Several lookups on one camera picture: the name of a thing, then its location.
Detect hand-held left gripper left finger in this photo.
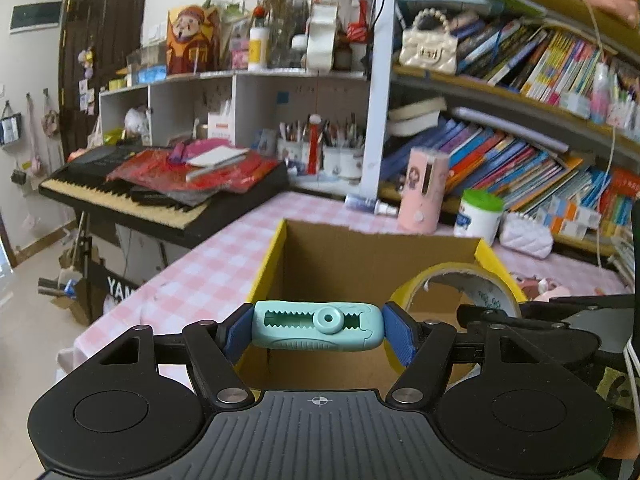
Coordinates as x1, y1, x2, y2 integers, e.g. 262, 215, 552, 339
95, 303, 258, 411

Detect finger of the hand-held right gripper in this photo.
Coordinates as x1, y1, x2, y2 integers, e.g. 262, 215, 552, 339
456, 302, 571, 335

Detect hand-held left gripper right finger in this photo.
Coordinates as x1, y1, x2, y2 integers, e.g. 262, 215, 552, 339
383, 302, 547, 409

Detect yellow tape roll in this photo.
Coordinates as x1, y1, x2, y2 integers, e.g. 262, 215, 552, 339
390, 262, 527, 376

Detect yellow cardboard box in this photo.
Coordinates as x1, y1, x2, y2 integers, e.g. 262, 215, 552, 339
235, 218, 527, 397

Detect pink cartoon desk mat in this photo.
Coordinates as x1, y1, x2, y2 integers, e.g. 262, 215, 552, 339
507, 255, 632, 304

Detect camouflage patterned cloth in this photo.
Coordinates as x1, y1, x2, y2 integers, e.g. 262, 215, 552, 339
597, 366, 639, 411

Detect pink checked tablecloth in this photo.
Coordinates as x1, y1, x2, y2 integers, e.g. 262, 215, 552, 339
55, 190, 632, 397

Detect white quilted pouch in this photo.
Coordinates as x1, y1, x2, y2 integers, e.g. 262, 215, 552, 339
500, 210, 555, 261

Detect white jar with green lid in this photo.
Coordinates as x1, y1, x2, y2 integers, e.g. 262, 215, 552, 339
454, 189, 505, 246

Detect orange and blue boxes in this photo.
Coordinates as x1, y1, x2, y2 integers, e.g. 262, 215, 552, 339
535, 195, 602, 237

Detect black keyboard stand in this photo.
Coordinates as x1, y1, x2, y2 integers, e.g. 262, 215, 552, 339
75, 210, 171, 327

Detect clear spray bottle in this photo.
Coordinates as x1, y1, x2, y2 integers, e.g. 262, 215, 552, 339
344, 194, 399, 216

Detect pink cylinder container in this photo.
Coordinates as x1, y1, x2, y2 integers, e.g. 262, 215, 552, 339
397, 147, 451, 234

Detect lower row of books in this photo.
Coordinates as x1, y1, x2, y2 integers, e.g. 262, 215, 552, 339
380, 117, 640, 242

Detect row of books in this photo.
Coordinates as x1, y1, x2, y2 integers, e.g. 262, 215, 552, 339
452, 10, 640, 128
380, 117, 640, 242

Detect white notebook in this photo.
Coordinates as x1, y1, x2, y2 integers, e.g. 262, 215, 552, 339
185, 146, 249, 182

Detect large printed pen cup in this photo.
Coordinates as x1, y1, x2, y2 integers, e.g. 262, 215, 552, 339
322, 145, 364, 180

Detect small printed pen cup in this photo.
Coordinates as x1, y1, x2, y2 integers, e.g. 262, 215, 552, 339
276, 137, 309, 167

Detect black electronic keyboard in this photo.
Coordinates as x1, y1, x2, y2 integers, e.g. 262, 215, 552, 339
39, 146, 291, 249

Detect red and white figure pen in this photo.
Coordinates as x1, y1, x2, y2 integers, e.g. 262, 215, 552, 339
307, 115, 324, 176

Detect thick beige books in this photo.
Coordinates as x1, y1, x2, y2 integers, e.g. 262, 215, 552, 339
387, 97, 449, 137

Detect wooden bookshelf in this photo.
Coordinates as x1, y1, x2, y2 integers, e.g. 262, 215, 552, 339
360, 0, 640, 262

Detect white shelf unit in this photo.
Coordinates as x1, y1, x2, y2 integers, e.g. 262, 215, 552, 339
98, 70, 372, 182

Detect white plastic bag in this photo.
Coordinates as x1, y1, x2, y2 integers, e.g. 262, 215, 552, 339
124, 106, 151, 139

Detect upper row of books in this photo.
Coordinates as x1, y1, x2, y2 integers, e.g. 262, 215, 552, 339
452, 10, 640, 128

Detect white bottle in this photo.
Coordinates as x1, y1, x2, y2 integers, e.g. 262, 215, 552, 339
247, 25, 271, 72

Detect hanging printed bag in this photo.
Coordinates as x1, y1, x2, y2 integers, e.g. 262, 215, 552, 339
0, 101, 24, 147

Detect wide white tape roll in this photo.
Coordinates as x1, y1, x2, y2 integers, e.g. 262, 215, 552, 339
305, 2, 337, 72

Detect dark wooden door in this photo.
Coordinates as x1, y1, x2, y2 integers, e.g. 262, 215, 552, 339
57, 0, 153, 162

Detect white hanging cable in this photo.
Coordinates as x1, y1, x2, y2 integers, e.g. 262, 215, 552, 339
587, 4, 617, 272

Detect cream handbag with pearl handle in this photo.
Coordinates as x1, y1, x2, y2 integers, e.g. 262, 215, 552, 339
400, 7, 459, 77

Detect green wall sign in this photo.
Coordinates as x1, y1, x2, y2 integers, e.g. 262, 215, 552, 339
10, 2, 64, 35

